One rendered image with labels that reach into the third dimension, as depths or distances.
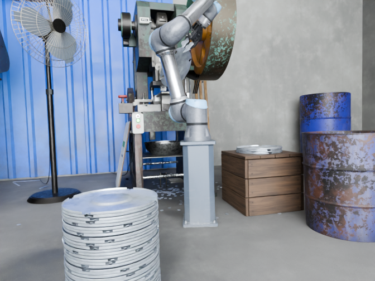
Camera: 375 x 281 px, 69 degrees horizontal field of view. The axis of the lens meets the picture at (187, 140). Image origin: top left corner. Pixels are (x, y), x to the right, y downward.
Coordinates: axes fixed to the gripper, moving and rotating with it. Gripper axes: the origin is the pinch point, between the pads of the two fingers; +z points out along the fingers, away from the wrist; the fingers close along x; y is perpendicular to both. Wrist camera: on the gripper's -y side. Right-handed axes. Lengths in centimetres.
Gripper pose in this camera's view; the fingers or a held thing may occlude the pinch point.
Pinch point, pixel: (183, 50)
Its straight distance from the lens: 190.9
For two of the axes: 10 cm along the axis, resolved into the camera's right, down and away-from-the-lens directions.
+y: -3.9, 0.6, -9.2
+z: -6.3, 7.1, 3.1
